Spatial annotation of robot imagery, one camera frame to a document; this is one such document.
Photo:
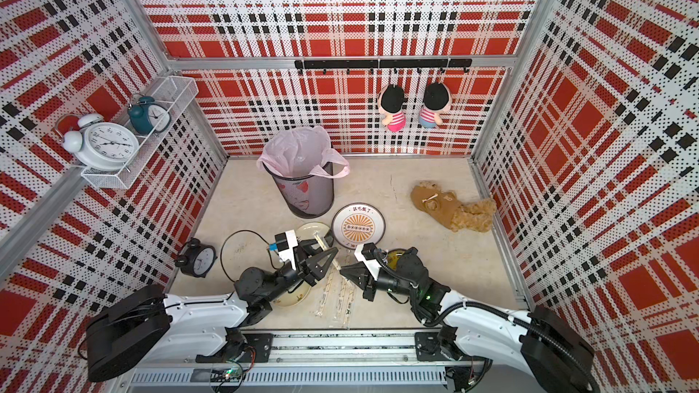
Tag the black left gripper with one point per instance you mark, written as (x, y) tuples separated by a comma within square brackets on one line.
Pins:
[(307, 268)]

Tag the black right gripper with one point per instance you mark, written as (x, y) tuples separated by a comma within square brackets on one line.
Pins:
[(367, 281)]

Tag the disposable chopsticks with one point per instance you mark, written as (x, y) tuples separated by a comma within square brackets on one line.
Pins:
[(343, 302), (326, 294), (349, 307)]

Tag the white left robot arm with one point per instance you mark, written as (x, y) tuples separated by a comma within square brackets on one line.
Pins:
[(152, 326)]

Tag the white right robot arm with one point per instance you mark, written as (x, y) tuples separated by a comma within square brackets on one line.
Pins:
[(538, 343)]

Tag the cream plate with flower print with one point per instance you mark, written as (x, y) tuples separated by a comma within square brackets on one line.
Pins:
[(312, 230)]

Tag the yellow patterned plate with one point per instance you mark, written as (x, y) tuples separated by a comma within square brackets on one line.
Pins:
[(392, 258)]

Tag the white plate with teal rim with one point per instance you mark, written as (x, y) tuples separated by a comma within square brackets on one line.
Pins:
[(358, 223)]

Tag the black mesh waste bin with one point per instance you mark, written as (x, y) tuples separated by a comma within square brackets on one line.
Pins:
[(308, 196)]

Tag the black alarm clock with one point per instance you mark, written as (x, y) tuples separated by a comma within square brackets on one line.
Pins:
[(197, 259)]

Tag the brown teddy bear plush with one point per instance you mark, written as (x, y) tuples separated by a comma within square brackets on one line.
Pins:
[(445, 207)]

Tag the pink striped hanging doll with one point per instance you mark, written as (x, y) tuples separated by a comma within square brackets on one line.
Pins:
[(390, 104)]

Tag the blue striped hanging doll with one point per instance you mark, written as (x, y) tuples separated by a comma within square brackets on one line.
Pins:
[(436, 102)]

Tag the teal alarm clock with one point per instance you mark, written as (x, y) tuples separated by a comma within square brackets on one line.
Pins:
[(146, 116)]

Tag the white twin-bell alarm clock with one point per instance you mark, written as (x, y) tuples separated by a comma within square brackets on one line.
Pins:
[(101, 145)]

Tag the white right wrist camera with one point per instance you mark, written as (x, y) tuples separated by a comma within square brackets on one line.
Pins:
[(365, 254)]

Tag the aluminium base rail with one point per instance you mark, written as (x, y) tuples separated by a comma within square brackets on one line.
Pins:
[(315, 358)]

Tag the white wire wall shelf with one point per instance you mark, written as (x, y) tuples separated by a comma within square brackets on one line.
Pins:
[(175, 93)]

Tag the black wall hook rail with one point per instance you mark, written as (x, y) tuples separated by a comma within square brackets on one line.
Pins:
[(352, 64)]

